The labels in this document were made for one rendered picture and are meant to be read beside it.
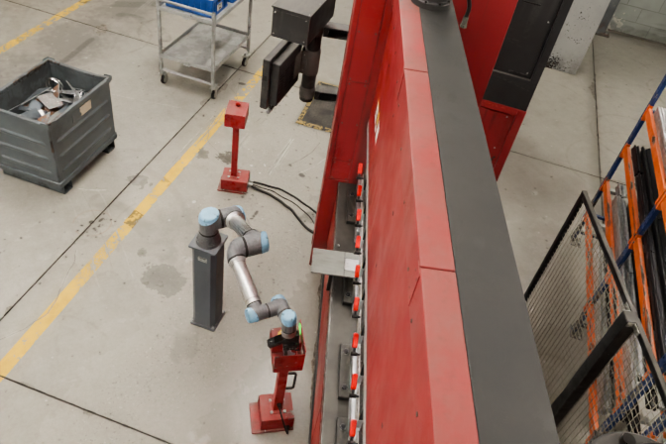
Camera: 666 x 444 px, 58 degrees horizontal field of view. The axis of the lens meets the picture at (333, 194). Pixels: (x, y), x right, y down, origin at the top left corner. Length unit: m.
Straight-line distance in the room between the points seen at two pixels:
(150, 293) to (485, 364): 3.26
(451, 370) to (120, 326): 3.13
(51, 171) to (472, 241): 3.91
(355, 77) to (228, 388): 2.07
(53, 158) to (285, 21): 2.23
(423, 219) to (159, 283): 3.00
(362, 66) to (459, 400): 2.46
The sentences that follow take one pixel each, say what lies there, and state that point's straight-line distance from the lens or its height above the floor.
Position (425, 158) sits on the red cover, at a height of 2.30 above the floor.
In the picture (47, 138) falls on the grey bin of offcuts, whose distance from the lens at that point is 4.88.
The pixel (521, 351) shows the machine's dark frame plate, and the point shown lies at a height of 2.30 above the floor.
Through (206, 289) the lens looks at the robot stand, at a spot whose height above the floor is 0.41.
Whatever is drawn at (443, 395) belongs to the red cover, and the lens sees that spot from 1.40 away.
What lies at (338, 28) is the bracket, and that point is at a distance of 4.06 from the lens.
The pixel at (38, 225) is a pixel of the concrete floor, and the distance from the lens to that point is 5.03.
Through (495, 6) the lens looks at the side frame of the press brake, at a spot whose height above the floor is 2.23.
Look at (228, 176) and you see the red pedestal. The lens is 5.12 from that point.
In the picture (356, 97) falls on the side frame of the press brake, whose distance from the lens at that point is 3.64.
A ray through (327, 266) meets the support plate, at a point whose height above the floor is 1.00.
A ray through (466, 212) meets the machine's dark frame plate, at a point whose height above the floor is 2.30.
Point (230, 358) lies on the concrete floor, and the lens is 4.10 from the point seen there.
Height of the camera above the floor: 3.45
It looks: 41 degrees down
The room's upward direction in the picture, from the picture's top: 11 degrees clockwise
